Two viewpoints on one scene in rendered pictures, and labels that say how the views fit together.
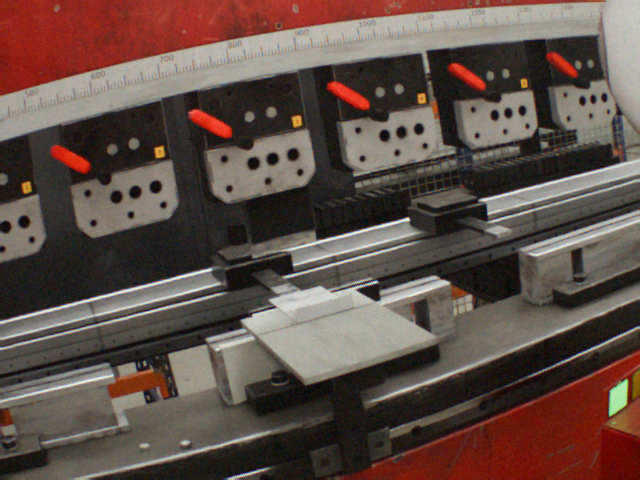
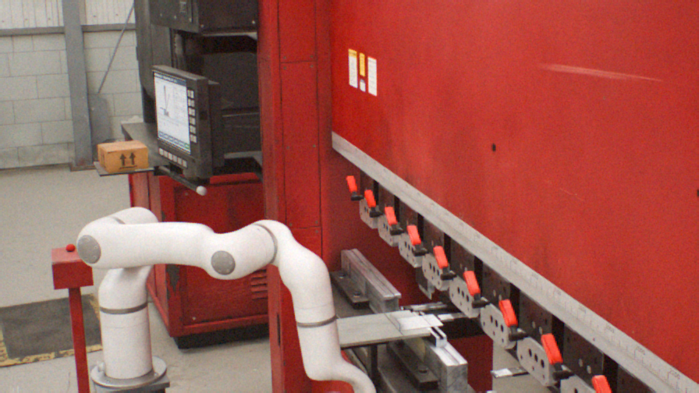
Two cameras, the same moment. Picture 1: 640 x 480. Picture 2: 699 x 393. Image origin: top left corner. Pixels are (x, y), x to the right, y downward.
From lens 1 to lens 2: 2.99 m
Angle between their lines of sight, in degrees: 90
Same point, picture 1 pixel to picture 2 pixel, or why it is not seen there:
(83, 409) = (378, 302)
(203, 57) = (401, 185)
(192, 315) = not seen: hidden behind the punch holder
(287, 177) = (410, 259)
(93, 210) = (380, 225)
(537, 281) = not seen: outside the picture
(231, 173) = (402, 243)
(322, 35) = (423, 200)
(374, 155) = (427, 272)
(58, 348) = not seen: hidden behind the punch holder
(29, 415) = (370, 290)
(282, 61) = (414, 204)
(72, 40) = (381, 149)
